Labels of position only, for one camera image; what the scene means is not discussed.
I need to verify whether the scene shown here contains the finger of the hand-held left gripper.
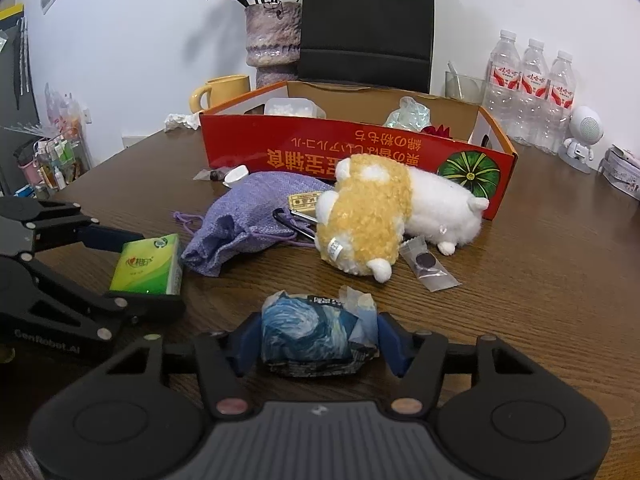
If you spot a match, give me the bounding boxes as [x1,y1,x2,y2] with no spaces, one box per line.
[0,255,186,328]
[0,196,147,257]

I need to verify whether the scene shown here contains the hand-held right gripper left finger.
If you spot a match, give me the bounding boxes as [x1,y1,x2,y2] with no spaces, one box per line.
[100,312,263,418]

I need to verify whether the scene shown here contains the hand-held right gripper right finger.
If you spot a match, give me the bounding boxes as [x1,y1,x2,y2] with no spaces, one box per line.
[377,312,543,420]

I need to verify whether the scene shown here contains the green tissue pack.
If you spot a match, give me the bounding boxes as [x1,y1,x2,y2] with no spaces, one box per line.
[109,233,184,296]

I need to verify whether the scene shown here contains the blue swirl print packet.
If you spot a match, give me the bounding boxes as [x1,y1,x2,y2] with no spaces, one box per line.
[260,285,382,378]

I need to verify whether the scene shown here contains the purple drawstring pouch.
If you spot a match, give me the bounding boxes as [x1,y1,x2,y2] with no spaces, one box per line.
[172,170,321,277]

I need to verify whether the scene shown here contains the yellow and white plush toy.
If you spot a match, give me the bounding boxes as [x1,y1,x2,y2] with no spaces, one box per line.
[314,154,491,283]

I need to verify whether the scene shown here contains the red cardboard box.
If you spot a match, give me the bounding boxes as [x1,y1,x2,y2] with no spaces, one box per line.
[198,80,519,222]

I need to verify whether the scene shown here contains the white plastic container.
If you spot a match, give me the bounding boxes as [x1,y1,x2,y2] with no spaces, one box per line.
[263,97,327,119]

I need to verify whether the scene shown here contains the clear sachet with dark disc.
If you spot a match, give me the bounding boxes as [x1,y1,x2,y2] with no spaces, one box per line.
[398,238,461,292]

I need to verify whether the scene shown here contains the clear rack of small goods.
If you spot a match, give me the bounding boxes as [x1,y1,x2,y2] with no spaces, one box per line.
[5,85,93,201]

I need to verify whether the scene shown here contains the crumpled white tissue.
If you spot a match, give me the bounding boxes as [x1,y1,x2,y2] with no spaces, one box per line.
[164,111,202,132]

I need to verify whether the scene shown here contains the black carabiner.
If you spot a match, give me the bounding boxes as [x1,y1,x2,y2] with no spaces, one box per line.
[272,207,317,241]

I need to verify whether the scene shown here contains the small yellow tag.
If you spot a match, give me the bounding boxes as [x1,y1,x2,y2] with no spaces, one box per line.
[287,191,321,212]

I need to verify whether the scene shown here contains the dark grey pegboard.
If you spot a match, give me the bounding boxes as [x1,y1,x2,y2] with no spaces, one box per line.
[0,2,38,196]

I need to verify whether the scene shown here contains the yellow mug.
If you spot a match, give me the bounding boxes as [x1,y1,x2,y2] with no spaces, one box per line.
[189,75,251,113]

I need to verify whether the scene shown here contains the pale green plastic bag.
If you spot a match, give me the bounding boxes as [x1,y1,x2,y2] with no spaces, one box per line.
[382,96,433,128]

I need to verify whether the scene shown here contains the purple textured vase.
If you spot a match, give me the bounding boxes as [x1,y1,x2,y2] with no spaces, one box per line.
[245,1,303,90]

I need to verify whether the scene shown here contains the clear glass cup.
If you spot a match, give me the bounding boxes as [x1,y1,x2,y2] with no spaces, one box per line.
[445,61,488,106]

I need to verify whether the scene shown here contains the clear water bottle red label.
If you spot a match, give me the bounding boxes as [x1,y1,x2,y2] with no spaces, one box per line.
[542,50,576,156]
[482,29,523,143]
[515,39,551,148]

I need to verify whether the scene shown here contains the small white robot toy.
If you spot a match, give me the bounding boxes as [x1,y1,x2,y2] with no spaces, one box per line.
[559,106,605,174]

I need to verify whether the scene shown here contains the black paper bag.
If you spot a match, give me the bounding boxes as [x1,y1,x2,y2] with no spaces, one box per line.
[297,0,435,95]

